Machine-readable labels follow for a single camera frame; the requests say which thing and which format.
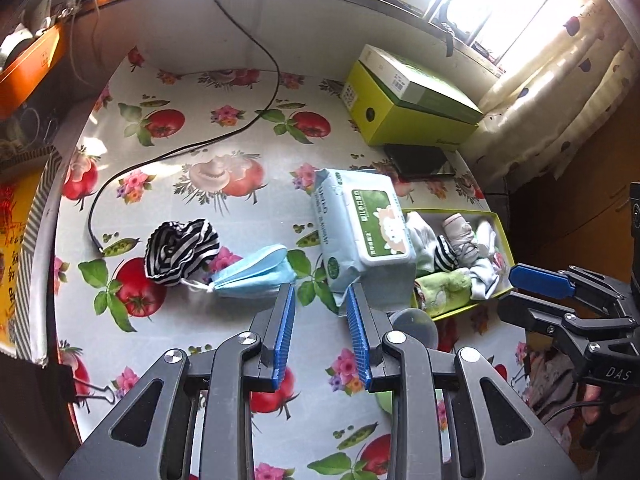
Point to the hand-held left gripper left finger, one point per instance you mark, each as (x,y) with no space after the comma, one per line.
(285,340)

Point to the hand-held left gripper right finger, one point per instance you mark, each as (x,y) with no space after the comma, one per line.
(357,340)

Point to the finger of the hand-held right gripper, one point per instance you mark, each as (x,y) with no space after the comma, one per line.
(537,277)
(525,310)

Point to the yellow-green cardboard tray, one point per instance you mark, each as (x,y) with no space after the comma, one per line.
(504,250)

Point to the white sock pair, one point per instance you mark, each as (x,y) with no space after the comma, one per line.
(482,280)

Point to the blue face mask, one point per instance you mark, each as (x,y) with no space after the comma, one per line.
(250,275)

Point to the small black-white striped sock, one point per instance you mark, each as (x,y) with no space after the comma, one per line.
(445,260)

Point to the large black-white striped sock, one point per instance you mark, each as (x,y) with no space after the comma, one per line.
(175,250)

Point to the person's right hand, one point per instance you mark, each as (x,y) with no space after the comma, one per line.
(592,402)

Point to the grey round lid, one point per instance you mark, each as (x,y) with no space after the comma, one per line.
(417,327)

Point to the pink patterned cloth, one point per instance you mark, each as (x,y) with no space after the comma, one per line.
(550,385)

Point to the light green cup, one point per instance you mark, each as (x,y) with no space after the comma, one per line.
(385,400)

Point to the green plush towel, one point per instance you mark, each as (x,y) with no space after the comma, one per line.
(445,290)

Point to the beige patterned sock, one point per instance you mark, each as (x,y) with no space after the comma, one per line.
(457,227)

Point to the wet wipes pack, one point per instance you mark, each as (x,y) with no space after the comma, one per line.
(370,230)

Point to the floral vinyl tablecloth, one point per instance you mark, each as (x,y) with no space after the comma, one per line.
(280,195)

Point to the cream dotted curtain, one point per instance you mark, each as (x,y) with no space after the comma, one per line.
(550,110)

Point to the flat black box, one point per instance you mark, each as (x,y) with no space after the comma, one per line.
(415,157)

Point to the yellow-green cardboard box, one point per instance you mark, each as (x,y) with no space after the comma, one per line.
(400,125)

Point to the black binder clip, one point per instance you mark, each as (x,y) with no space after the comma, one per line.
(57,377)

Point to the white and green box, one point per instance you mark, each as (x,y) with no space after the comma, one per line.
(400,75)

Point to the yellow box with striped edge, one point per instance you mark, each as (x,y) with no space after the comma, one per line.
(15,240)

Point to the orange plastic tray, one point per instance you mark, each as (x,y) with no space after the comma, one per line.
(30,67)

